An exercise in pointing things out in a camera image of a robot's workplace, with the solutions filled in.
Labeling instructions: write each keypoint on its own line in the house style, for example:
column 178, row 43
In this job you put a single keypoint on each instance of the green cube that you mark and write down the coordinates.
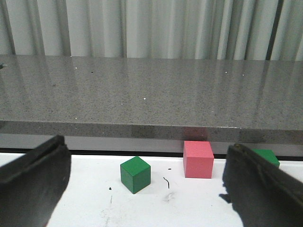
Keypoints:
column 268, row 155
column 135, row 174

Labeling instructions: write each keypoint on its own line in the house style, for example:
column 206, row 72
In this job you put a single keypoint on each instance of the green cube left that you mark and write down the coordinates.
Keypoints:
column 135, row 174

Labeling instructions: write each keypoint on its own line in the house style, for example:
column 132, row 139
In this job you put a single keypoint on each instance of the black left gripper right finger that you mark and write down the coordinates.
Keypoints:
column 262, row 194

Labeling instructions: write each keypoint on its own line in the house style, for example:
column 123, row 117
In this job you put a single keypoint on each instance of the pink cube near counter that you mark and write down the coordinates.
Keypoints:
column 198, row 159

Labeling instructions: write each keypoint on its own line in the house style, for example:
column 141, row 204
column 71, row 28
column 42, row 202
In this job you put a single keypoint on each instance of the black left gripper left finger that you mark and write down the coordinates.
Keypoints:
column 32, row 185

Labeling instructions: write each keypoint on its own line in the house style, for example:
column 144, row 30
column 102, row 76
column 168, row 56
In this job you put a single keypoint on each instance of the green cube middle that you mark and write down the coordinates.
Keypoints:
column 268, row 155

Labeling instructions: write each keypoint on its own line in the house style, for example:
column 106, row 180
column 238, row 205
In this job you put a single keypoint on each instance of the grey stone counter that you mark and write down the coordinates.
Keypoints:
column 151, row 104

